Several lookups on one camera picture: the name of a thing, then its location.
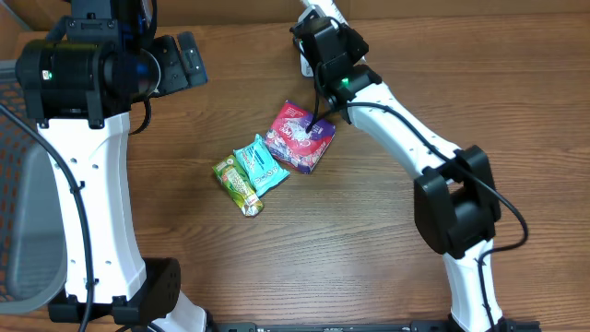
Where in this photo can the white tube gold cap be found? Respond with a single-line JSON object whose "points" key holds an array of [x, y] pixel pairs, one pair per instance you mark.
{"points": [[325, 8]]}

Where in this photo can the teal wet wipes pack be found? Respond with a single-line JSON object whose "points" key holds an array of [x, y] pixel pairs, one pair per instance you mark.
{"points": [[263, 171]]}

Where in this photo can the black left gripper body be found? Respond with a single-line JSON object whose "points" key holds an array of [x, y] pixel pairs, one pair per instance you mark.
{"points": [[180, 63]]}

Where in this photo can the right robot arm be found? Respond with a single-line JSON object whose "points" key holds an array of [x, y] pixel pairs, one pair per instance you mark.
{"points": [[456, 205]]}

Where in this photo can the grey plastic basket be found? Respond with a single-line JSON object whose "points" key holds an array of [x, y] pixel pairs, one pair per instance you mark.
{"points": [[33, 266]]}

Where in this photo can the red purple snack package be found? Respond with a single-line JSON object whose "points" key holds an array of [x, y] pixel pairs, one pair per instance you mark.
{"points": [[289, 141]]}

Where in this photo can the green noodle snack pack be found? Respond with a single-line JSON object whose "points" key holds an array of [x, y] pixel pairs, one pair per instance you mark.
{"points": [[234, 179]]}

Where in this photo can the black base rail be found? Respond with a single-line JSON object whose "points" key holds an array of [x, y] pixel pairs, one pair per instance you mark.
{"points": [[416, 326]]}

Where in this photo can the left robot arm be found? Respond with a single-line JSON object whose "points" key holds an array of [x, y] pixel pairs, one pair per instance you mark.
{"points": [[79, 84]]}

